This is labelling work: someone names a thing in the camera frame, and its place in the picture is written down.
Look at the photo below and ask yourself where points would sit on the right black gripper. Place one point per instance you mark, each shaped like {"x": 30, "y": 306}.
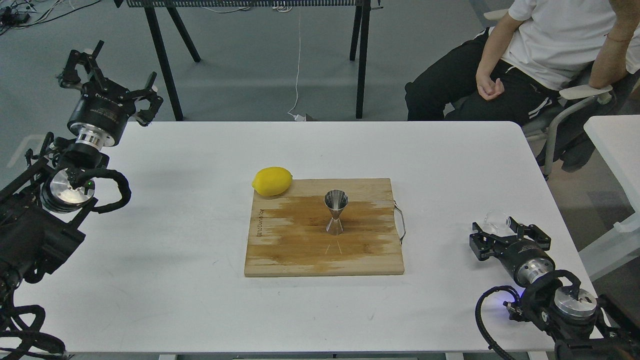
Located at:
{"x": 523, "y": 256}

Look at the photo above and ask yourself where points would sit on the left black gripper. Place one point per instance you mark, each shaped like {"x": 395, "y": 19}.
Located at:
{"x": 100, "y": 117}

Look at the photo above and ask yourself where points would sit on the small clear glass cup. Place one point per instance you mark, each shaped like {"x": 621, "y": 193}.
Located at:
{"x": 498, "y": 223}

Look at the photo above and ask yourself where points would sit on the steel jigger measuring cup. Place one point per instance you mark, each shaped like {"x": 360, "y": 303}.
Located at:
{"x": 335, "y": 200}

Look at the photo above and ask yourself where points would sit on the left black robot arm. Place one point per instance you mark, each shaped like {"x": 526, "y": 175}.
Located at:
{"x": 43, "y": 208}

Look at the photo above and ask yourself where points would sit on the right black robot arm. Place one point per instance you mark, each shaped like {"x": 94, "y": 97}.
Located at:
{"x": 582, "y": 326}

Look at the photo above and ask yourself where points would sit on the person right hand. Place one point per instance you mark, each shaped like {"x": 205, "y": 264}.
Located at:
{"x": 488, "y": 88}

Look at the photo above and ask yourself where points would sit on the seated person white shirt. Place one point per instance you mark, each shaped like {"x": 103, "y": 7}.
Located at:
{"x": 536, "y": 49}

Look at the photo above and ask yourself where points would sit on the grey office chair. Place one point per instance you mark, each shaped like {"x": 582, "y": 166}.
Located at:
{"x": 560, "y": 125}

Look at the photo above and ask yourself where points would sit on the yellow lemon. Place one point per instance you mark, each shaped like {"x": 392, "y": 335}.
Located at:
{"x": 272, "y": 181}

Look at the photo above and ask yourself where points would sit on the wooden cutting board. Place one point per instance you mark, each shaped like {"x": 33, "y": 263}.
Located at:
{"x": 287, "y": 234}

